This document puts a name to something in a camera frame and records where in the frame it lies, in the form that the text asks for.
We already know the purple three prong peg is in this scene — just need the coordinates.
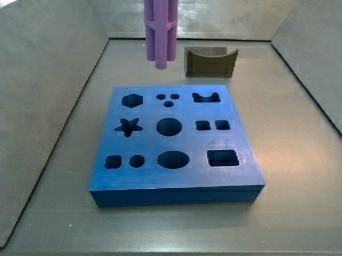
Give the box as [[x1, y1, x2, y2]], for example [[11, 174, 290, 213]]
[[144, 0, 179, 70]]

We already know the dark olive curved block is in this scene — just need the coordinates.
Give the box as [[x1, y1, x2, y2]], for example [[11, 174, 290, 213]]
[[184, 47, 239, 78]]

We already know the blue shape sorter block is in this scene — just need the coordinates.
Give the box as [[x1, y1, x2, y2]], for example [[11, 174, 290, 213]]
[[89, 85, 266, 208]]

